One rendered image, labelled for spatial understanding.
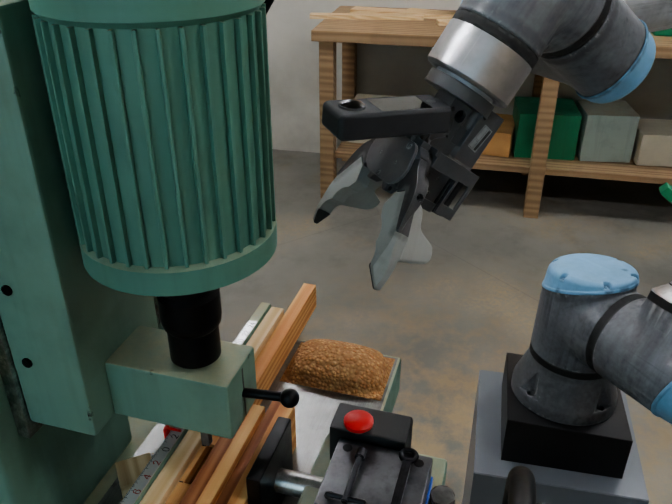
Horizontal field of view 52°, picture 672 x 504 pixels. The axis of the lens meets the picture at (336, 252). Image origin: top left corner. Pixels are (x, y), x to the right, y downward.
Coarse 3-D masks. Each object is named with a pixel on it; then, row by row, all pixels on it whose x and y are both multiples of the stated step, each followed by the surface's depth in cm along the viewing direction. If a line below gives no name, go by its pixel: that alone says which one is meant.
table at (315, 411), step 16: (400, 368) 98; (272, 384) 92; (288, 384) 92; (304, 400) 89; (320, 400) 89; (336, 400) 89; (352, 400) 89; (368, 400) 89; (384, 400) 89; (304, 416) 87; (320, 416) 87; (304, 432) 84; (320, 432) 84; (304, 448) 82; (320, 448) 82; (304, 464) 80; (288, 496) 76
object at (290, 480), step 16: (272, 432) 71; (288, 432) 73; (272, 448) 69; (288, 448) 74; (256, 464) 67; (272, 464) 69; (288, 464) 74; (256, 480) 66; (272, 480) 70; (288, 480) 70; (304, 480) 70; (320, 480) 70; (256, 496) 67; (272, 496) 70
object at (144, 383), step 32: (128, 352) 71; (160, 352) 71; (224, 352) 71; (128, 384) 70; (160, 384) 68; (192, 384) 67; (224, 384) 66; (160, 416) 71; (192, 416) 69; (224, 416) 68
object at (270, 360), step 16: (304, 288) 106; (304, 304) 102; (288, 320) 98; (304, 320) 103; (272, 336) 95; (288, 336) 96; (272, 352) 92; (288, 352) 97; (256, 368) 89; (272, 368) 91; (256, 384) 86; (256, 400) 87; (192, 464) 75
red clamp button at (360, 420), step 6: (348, 414) 69; (354, 414) 69; (360, 414) 69; (366, 414) 69; (348, 420) 69; (354, 420) 68; (360, 420) 68; (366, 420) 69; (372, 420) 69; (348, 426) 68; (354, 426) 68; (360, 426) 68; (366, 426) 68; (372, 426) 69; (354, 432) 68; (360, 432) 68
